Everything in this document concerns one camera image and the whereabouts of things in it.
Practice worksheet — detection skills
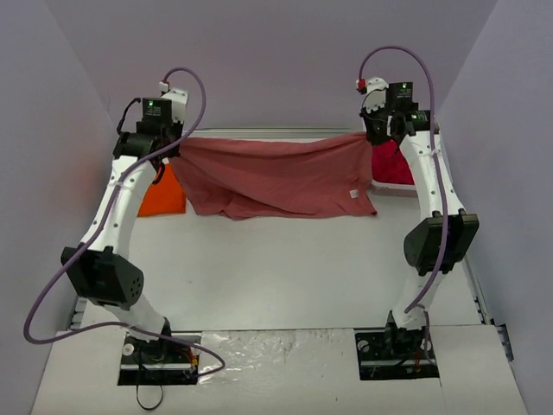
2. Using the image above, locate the orange folded t shirt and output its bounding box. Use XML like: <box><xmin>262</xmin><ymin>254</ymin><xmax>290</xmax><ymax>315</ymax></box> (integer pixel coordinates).
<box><xmin>137</xmin><ymin>164</ymin><xmax>187</xmax><ymax>218</ymax></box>

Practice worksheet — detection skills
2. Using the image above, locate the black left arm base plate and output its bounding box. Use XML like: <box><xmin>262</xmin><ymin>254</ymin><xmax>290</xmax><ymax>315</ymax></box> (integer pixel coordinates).
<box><xmin>118</xmin><ymin>335</ymin><xmax>200</xmax><ymax>386</ymax></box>

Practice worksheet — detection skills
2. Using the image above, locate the white plastic basket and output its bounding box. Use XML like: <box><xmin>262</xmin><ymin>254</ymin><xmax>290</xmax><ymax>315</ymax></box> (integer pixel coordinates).
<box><xmin>366</xmin><ymin>116</ymin><xmax>446</xmax><ymax>198</ymax></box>

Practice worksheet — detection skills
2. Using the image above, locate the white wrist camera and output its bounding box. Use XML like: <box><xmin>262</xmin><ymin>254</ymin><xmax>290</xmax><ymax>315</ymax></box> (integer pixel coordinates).
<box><xmin>361</xmin><ymin>77</ymin><xmax>389</xmax><ymax>112</ymax></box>
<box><xmin>159</xmin><ymin>80</ymin><xmax>188</xmax><ymax>123</ymax></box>

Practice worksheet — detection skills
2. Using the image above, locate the pink t shirt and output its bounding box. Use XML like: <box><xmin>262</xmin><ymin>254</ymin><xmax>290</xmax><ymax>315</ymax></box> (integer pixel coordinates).
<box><xmin>170</xmin><ymin>132</ymin><xmax>377</xmax><ymax>220</ymax></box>

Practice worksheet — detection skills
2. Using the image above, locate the magenta t shirt in basket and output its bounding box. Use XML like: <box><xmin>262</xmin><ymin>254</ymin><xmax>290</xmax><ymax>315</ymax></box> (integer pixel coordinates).
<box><xmin>372</xmin><ymin>142</ymin><xmax>414</xmax><ymax>185</ymax></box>

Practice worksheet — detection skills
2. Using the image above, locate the thin black cable loop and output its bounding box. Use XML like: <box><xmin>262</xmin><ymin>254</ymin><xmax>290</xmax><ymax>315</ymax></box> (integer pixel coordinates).
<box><xmin>136</xmin><ymin>382</ymin><xmax>165</xmax><ymax>411</ymax></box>

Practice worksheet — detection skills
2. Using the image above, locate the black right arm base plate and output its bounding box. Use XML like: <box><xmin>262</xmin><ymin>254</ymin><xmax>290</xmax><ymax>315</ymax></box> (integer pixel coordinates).
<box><xmin>354</xmin><ymin>329</ymin><xmax>440</xmax><ymax>381</ymax></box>

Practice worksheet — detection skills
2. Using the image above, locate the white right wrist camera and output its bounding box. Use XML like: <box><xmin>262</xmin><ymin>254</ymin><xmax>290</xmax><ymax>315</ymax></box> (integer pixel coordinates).
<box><xmin>361</xmin><ymin>77</ymin><xmax>389</xmax><ymax>112</ymax></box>

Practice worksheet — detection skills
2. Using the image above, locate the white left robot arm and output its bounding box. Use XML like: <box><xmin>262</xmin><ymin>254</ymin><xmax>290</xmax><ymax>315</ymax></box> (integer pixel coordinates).
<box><xmin>61</xmin><ymin>89</ymin><xmax>188</xmax><ymax>361</ymax></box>

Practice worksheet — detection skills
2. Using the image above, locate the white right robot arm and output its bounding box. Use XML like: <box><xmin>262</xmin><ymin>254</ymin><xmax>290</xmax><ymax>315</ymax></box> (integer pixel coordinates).
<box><xmin>358</xmin><ymin>78</ymin><xmax>480</xmax><ymax>357</ymax></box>

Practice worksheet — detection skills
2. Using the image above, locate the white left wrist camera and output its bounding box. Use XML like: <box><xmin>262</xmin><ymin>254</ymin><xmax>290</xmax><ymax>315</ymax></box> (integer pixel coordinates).
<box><xmin>159</xmin><ymin>80</ymin><xmax>188</xmax><ymax>123</ymax></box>

